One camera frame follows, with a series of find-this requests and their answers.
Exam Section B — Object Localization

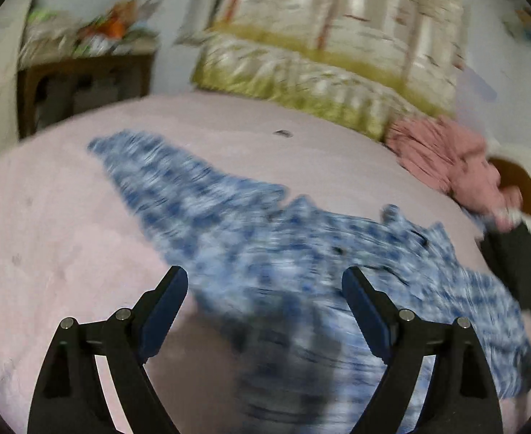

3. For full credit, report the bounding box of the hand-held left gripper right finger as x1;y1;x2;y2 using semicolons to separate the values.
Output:
341;266;504;434

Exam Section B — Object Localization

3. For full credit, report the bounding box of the stack of papers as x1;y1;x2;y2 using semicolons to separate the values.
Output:
21;22;81;61

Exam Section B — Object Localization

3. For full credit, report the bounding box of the wooden desk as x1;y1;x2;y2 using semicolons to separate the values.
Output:
17;38;158;141

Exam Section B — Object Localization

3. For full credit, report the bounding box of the pink quilt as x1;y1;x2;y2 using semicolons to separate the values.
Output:
385;116;526;231

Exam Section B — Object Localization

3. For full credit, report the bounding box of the orange toy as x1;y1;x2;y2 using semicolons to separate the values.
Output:
105;4;133;39

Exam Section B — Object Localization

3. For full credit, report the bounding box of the blue plaid shirt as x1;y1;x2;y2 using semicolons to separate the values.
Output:
87;130;531;434

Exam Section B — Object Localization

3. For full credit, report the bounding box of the wall doll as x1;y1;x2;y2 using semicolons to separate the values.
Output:
501;7;531;43

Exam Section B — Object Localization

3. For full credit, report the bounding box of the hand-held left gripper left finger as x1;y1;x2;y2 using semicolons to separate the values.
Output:
27;266;188;434

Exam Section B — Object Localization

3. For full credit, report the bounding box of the tree print curtain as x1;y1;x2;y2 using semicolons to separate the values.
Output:
191;0;472;143

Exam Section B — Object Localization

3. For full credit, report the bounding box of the black cloth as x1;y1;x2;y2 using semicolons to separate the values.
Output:
478;224;531;312

